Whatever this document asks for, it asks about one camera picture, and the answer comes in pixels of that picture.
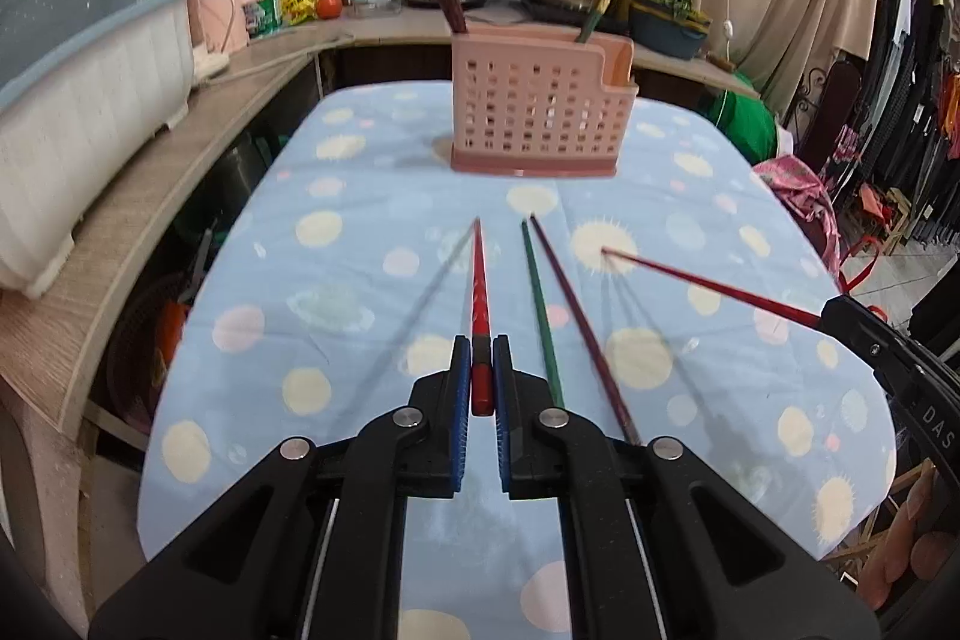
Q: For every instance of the blue basin with greens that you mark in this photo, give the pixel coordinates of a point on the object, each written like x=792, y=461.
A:
x=660, y=36

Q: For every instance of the pink floral bag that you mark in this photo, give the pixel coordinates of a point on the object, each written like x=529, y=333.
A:
x=795, y=183

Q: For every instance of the pink perforated utensil holder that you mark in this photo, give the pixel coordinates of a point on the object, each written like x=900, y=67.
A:
x=525, y=100

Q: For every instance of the red chopstick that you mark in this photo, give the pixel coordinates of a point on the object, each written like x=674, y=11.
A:
x=480, y=310
x=712, y=284

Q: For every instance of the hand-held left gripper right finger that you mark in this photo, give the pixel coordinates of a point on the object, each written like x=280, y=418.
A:
x=504, y=419

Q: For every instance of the light blue dotted tablecloth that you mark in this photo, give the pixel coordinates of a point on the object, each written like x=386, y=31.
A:
x=337, y=310

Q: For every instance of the glass food container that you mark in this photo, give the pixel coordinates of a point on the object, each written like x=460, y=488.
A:
x=375, y=3

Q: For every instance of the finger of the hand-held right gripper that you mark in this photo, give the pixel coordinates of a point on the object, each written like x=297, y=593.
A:
x=862, y=325

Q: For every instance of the yellow plastic bag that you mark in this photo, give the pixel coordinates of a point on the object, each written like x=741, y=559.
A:
x=296, y=4

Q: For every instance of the hanging clothes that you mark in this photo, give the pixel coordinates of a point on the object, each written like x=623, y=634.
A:
x=922, y=85

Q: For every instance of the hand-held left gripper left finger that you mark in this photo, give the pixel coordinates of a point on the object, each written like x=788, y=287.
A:
x=461, y=419

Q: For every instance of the person's right hand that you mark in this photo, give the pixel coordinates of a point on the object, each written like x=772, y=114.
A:
x=919, y=542

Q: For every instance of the red tomato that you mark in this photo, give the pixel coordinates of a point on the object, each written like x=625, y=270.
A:
x=328, y=6

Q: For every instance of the green bag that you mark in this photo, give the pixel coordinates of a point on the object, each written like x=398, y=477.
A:
x=746, y=123

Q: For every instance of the white dish rack bin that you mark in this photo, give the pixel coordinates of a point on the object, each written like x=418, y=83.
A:
x=75, y=123

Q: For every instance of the green chopstick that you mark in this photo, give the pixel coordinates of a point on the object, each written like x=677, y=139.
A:
x=541, y=310
x=604, y=4

